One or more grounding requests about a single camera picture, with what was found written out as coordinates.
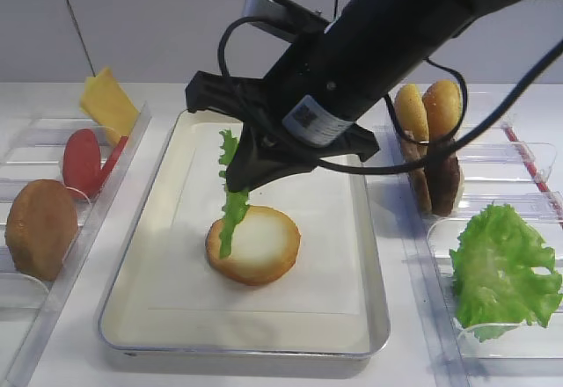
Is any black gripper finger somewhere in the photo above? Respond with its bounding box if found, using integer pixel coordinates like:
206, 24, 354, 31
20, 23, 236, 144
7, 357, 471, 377
225, 127, 315, 192

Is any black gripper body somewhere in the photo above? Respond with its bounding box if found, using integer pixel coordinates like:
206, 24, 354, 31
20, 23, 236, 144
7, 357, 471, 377
185, 71, 379, 168

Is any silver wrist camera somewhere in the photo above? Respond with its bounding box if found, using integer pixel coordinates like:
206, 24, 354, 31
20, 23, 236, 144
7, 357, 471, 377
242, 0, 329, 43

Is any red tomato slice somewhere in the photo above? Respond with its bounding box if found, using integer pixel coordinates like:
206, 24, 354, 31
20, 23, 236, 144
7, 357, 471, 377
62, 129, 101, 199
99, 136, 128, 190

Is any black cable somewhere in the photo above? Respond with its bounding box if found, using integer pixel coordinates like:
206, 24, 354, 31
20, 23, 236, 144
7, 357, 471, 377
216, 16, 563, 175

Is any left red tomato slice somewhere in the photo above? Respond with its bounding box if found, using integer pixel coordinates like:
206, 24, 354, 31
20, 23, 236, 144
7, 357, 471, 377
62, 129, 101, 199

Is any right bun top slice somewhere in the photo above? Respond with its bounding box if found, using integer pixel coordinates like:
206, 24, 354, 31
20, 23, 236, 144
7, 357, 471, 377
422, 80, 462, 141

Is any cream metal tray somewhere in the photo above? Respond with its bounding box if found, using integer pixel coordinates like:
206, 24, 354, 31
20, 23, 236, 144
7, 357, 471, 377
99, 112, 391, 359

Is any yellow cheese slice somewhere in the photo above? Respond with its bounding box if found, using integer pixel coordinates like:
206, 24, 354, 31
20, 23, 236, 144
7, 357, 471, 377
79, 67, 139, 146

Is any clear acrylic rack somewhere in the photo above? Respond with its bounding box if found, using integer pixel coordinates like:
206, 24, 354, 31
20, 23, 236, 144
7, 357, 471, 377
1, 106, 151, 386
373, 91, 563, 387

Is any clear acrylic right rack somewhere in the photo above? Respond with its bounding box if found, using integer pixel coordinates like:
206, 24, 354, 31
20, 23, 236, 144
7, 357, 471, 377
373, 91, 563, 387

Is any right red tomato slice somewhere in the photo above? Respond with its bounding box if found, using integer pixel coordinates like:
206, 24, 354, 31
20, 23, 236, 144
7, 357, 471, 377
99, 136, 128, 190

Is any green lettuce leaf in rack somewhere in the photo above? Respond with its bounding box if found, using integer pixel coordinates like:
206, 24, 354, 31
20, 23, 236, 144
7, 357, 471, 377
449, 204, 562, 342

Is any left bun top slice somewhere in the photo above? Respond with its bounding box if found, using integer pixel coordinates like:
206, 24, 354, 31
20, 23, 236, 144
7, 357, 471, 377
394, 84, 429, 142

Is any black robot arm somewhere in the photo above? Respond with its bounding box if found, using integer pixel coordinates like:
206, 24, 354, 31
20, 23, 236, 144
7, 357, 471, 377
186, 0, 562, 192

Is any green lettuce leaf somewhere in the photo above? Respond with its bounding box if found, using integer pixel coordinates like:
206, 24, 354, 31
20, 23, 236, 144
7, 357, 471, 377
449, 204, 562, 342
218, 129, 250, 259

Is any clear acrylic left rack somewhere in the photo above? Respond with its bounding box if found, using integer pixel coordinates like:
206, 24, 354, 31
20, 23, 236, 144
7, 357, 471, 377
1, 106, 151, 386

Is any brown bun in left rack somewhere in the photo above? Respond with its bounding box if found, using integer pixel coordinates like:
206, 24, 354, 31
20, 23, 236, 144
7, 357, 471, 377
4, 179, 78, 281

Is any bun slice on tray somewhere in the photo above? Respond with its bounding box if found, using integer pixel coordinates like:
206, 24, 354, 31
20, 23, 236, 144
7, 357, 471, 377
205, 206, 301, 286

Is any right brown meat patty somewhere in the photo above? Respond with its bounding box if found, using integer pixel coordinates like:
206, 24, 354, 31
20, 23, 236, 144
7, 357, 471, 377
424, 153, 461, 216

